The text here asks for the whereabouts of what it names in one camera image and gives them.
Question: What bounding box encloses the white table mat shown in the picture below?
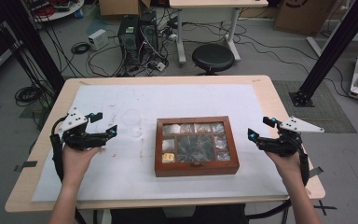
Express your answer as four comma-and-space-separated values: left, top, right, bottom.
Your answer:
32, 83, 290, 203

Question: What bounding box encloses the white box device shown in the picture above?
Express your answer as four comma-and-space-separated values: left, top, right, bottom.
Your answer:
88, 28, 110, 51

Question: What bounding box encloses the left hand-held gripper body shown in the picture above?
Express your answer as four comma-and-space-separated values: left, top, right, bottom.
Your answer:
57, 106, 110, 152

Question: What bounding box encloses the black tape strip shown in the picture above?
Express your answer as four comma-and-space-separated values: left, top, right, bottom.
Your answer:
14, 161, 38, 173
309, 166, 324, 178

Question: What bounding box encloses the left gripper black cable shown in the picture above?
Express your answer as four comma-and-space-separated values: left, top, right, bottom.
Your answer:
49, 115, 68, 183

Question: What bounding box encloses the small cardboard box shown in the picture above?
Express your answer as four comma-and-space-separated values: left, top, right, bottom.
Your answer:
98, 0, 152, 17

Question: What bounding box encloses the black computer tower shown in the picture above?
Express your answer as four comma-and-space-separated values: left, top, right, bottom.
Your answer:
117, 14, 141, 65
138, 10, 159, 61

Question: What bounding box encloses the person's right hand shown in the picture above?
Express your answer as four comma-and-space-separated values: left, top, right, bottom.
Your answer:
265, 150, 304, 189

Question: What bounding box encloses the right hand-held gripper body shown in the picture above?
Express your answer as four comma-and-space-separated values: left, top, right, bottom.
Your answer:
255, 116, 325, 158

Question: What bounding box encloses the person's left hand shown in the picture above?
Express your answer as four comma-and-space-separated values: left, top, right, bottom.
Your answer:
62, 144, 102, 188

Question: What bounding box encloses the black metal pillar with base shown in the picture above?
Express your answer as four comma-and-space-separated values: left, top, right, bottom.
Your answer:
288, 0, 358, 108

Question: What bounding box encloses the black round stool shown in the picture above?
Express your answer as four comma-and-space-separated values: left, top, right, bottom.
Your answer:
191, 43, 236, 77

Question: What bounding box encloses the wooden glass-lid display box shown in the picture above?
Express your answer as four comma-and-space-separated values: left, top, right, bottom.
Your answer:
154, 116, 241, 178

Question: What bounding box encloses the round white table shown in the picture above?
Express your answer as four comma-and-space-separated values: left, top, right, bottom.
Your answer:
27, 0, 85, 22

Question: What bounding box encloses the white desk with legs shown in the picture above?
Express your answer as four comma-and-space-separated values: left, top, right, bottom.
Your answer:
169, 0, 269, 66

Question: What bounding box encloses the grey floor mat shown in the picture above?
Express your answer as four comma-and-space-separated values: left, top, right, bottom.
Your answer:
271, 79, 358, 134

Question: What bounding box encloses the group of silver tea packets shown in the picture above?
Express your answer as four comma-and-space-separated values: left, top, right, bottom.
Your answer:
161, 122, 232, 161

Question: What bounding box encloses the large cardboard box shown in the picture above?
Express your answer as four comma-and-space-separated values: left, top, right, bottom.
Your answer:
273, 0, 339, 35

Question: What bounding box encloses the large black cable coil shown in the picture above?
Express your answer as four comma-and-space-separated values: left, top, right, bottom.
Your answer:
14, 85, 45, 107

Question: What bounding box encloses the tangle of black cables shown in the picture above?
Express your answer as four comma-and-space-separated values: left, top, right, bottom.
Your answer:
87, 8, 181, 78

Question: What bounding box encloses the small black cable coil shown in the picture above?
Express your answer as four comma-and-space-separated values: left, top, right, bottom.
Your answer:
70, 41, 91, 55

